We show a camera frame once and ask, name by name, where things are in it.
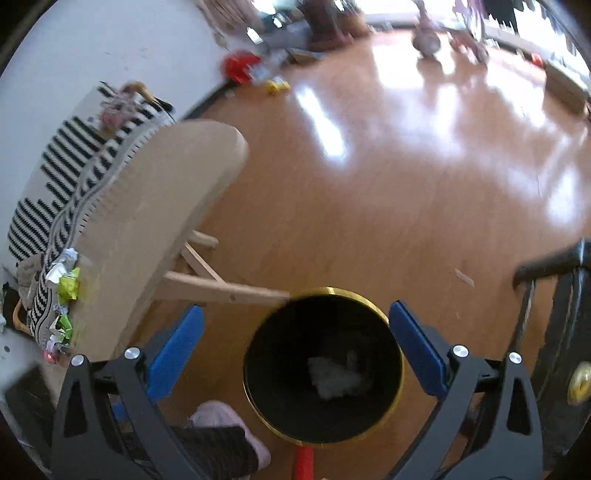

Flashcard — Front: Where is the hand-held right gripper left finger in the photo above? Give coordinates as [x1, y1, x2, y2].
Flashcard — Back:
[52, 305, 213, 480]

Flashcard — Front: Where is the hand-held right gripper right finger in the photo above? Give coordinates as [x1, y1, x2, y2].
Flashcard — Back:
[389, 300, 546, 480]

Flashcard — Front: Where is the white tissue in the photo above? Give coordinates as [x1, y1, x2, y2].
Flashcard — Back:
[308, 351, 372, 400]

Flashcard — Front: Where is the black gold-rimmed trash bin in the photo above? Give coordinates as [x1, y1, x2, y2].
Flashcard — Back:
[243, 287, 404, 448]

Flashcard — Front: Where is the pink slipper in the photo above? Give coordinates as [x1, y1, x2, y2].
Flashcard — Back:
[189, 401, 272, 472]

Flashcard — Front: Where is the green snack wrapper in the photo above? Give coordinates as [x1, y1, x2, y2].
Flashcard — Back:
[51, 314, 75, 340]
[58, 268, 81, 303]

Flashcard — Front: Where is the silver foil wrapper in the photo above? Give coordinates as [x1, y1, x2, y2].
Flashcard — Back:
[46, 261, 75, 284]

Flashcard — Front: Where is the round wooden table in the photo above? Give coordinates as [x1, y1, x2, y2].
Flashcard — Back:
[54, 119, 293, 409]

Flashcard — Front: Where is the black chair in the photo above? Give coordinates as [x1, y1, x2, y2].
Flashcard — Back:
[513, 237, 591, 467]

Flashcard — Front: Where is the yellow round cap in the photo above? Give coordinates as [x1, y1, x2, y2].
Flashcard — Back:
[567, 362, 591, 406]

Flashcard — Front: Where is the brown cloth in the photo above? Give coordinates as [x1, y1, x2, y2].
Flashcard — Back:
[17, 256, 47, 308]

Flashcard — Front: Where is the sofa with striped blanket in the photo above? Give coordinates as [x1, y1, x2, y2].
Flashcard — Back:
[7, 82, 176, 347]

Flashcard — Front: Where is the pink bundle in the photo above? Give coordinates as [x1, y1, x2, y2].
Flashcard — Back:
[99, 83, 149, 139]

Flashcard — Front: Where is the red plastic bag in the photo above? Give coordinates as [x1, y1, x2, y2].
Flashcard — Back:
[223, 52, 262, 85]

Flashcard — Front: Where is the cardboard piece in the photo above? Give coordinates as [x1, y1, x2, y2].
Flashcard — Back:
[288, 48, 324, 64]

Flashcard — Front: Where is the beige curtain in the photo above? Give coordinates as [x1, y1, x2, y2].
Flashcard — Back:
[194, 0, 259, 47]

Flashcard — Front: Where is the red handle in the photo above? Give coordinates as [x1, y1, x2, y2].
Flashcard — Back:
[291, 445, 315, 480]

